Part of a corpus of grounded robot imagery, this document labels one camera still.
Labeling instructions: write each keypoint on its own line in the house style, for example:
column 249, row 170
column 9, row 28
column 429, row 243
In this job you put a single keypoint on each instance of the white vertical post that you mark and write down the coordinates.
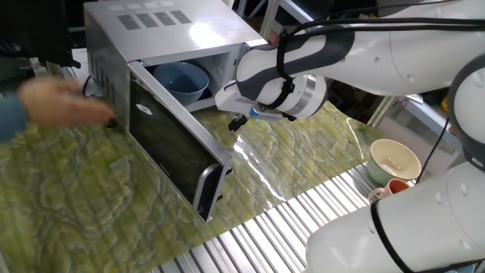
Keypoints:
column 270, row 19

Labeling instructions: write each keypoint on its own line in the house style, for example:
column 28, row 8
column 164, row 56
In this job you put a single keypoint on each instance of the cream and green bowl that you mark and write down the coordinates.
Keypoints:
column 390, row 159

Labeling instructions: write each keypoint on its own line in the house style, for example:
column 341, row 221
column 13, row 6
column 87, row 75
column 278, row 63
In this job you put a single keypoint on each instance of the blue sleeved forearm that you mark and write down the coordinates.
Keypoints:
column 11, row 117

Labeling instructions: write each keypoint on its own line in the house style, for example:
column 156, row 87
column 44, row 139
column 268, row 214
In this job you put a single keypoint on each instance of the green marble pattern mat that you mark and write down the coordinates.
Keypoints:
column 76, row 197

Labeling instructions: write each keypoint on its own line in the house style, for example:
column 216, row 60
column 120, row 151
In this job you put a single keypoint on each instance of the silver microwave oven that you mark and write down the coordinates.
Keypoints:
column 163, row 34

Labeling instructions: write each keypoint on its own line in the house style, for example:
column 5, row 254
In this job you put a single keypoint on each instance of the large black box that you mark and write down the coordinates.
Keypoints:
column 34, row 30

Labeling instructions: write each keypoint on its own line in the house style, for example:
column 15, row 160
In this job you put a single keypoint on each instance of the silver table leg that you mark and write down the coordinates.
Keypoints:
column 380, row 112

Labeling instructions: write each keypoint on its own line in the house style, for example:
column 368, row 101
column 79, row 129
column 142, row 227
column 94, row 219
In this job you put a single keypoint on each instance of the orange cup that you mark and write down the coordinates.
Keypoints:
column 394, row 187

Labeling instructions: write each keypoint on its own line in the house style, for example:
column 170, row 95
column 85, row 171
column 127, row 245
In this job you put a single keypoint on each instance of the light blue bowl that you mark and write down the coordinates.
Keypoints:
column 182, row 81

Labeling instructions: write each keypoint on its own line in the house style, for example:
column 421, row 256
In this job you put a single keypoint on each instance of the white paper sheet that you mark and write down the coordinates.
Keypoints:
column 81, row 64

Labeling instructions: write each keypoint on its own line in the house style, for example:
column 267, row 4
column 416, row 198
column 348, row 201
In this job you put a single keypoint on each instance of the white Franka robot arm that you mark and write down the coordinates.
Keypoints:
column 417, row 227

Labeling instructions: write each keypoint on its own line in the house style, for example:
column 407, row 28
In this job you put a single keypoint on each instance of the bare person hand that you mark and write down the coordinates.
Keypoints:
column 60, row 102

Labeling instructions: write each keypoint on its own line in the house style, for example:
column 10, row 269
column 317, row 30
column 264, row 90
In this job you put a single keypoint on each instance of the short aluminium post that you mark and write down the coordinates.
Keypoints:
column 55, row 70

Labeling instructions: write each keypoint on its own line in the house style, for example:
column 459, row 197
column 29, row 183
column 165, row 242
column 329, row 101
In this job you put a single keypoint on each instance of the white power strip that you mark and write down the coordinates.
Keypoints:
column 38, row 66

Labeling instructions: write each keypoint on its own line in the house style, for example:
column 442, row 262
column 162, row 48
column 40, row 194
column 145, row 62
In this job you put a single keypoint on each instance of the black keyboard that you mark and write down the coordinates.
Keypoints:
column 77, row 38

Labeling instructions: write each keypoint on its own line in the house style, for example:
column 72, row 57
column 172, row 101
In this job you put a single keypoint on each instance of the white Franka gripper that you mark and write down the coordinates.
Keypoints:
column 231, row 100

